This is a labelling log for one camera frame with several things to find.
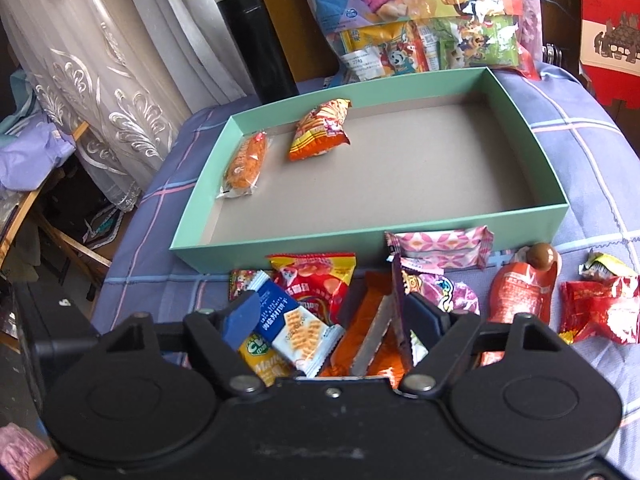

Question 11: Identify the small red cartoon packet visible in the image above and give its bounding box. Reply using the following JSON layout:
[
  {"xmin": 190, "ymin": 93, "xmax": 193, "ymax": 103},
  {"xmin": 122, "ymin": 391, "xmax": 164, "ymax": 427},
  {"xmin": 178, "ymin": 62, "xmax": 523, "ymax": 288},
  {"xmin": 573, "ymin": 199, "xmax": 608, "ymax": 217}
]
[{"xmin": 228, "ymin": 269, "xmax": 257, "ymax": 301}]

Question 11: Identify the pink patterned biscuit packet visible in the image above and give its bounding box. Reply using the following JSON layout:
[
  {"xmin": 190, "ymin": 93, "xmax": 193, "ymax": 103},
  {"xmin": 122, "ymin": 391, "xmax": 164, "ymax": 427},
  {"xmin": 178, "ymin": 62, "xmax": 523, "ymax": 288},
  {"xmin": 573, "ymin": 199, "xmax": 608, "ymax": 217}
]
[{"xmin": 385, "ymin": 226, "xmax": 495, "ymax": 274}]

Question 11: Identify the yellow green small wrapper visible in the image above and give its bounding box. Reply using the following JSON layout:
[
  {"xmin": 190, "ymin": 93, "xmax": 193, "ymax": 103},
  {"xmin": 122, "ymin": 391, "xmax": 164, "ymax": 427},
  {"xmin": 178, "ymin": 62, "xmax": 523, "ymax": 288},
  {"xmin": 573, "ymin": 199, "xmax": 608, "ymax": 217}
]
[{"xmin": 578, "ymin": 250, "xmax": 637, "ymax": 282}]

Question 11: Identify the red yellow chip bag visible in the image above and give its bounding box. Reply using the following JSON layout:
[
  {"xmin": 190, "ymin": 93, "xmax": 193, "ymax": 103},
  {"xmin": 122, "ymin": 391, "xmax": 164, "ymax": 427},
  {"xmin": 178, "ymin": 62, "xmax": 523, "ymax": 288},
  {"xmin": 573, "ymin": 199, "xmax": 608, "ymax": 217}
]
[{"xmin": 268, "ymin": 252, "xmax": 357, "ymax": 325}]

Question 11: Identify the purple cloth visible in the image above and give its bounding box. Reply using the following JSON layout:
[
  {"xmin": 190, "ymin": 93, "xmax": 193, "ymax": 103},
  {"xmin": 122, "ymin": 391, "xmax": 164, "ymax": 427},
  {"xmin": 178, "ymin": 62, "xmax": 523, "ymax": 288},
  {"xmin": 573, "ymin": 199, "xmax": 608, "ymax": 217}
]
[{"xmin": 1, "ymin": 119, "xmax": 76, "ymax": 193}]

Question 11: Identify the white embroidered curtain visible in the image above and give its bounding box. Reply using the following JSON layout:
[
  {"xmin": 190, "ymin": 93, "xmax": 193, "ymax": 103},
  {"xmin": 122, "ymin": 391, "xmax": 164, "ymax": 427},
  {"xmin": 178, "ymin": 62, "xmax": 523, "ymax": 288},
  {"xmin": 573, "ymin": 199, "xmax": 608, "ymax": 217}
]
[{"xmin": 1, "ymin": 0, "xmax": 254, "ymax": 211}]

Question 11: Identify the orange wafer packet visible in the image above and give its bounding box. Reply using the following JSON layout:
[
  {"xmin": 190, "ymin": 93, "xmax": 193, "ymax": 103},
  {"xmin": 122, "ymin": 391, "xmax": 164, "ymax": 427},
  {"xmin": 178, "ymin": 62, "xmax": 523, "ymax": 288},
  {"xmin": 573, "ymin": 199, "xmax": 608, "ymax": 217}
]
[{"xmin": 320, "ymin": 272, "xmax": 406, "ymax": 388}]

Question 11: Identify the blue white cracker packet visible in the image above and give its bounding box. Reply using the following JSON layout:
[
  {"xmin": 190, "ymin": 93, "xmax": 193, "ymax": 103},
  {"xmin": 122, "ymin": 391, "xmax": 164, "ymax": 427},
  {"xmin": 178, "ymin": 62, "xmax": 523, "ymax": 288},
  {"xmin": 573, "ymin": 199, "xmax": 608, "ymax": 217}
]
[{"xmin": 247, "ymin": 271, "xmax": 345, "ymax": 378}]

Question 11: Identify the red pouch with brown cap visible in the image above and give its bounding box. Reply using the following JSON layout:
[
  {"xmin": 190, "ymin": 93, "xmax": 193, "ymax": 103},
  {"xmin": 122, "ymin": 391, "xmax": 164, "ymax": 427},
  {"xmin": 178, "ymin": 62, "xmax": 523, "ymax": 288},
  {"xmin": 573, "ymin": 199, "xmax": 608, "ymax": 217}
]
[{"xmin": 479, "ymin": 242, "xmax": 563, "ymax": 366}]

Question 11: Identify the red crinkled candy packet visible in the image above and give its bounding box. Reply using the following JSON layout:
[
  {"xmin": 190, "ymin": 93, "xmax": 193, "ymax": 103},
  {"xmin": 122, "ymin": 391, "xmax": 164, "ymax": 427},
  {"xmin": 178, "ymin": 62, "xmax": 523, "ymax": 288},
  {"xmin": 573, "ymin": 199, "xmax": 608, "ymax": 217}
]
[{"xmin": 559, "ymin": 278, "xmax": 639, "ymax": 344}]

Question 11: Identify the large cartoon puppy snack bag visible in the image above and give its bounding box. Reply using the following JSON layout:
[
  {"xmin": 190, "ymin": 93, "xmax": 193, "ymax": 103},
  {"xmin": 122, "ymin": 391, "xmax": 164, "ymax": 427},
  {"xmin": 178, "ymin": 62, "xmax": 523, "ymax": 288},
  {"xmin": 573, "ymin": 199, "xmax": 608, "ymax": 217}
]
[{"xmin": 307, "ymin": 0, "xmax": 537, "ymax": 84}]

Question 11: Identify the mint green cardboard tray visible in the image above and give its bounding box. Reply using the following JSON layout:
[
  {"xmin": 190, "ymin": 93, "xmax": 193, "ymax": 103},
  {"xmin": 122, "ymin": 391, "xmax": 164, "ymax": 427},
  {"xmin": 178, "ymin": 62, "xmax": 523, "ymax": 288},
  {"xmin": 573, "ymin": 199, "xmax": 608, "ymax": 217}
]
[{"xmin": 171, "ymin": 68, "xmax": 568, "ymax": 273}]

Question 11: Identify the yellow green candy packet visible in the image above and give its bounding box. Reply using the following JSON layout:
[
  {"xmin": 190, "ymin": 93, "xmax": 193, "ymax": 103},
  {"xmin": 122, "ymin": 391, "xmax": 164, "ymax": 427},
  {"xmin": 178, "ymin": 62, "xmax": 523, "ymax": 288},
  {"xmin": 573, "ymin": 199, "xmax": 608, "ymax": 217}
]
[{"xmin": 239, "ymin": 334, "xmax": 293, "ymax": 387}]

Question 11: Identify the blue plaid cloth cover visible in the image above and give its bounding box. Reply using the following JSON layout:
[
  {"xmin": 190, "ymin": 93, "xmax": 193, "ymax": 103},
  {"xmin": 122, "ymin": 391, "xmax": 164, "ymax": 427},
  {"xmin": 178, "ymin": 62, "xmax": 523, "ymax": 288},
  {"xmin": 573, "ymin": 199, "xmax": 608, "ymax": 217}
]
[{"xmin": 92, "ymin": 63, "xmax": 639, "ymax": 479}]

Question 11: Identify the orange noodle snack bag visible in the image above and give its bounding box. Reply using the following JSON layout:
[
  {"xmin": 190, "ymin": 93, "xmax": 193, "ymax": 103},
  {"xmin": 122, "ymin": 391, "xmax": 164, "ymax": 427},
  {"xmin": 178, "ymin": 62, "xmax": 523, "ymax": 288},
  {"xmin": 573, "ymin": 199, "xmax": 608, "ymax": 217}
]
[{"xmin": 288, "ymin": 99, "xmax": 352, "ymax": 162}]

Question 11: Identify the red paper gift bag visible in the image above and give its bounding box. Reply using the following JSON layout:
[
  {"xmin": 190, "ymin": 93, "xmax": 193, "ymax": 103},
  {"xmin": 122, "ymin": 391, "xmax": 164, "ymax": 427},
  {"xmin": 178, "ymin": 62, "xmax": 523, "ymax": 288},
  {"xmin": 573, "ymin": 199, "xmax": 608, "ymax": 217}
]
[{"xmin": 579, "ymin": 0, "xmax": 640, "ymax": 110}]

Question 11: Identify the black cylinder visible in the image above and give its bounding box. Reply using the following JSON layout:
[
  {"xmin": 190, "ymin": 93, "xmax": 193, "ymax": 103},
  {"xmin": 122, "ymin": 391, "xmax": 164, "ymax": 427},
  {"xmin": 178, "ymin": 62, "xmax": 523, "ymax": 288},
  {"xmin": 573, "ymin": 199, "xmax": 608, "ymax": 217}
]
[{"xmin": 217, "ymin": 0, "xmax": 298, "ymax": 104}]

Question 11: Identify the purple cartoon snack bag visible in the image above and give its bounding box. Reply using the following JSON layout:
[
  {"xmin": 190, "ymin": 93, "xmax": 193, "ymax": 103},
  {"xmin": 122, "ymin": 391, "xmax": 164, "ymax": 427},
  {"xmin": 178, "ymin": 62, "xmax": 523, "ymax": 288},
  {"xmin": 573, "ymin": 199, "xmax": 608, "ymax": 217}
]
[{"xmin": 390, "ymin": 258, "xmax": 480, "ymax": 367}]

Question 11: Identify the wooden chair frame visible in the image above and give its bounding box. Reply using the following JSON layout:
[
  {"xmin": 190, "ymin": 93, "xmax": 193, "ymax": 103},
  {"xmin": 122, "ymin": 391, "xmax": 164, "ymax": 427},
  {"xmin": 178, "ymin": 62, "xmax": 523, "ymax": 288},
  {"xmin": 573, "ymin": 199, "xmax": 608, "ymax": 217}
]
[{"xmin": 1, "ymin": 113, "xmax": 108, "ymax": 288}]

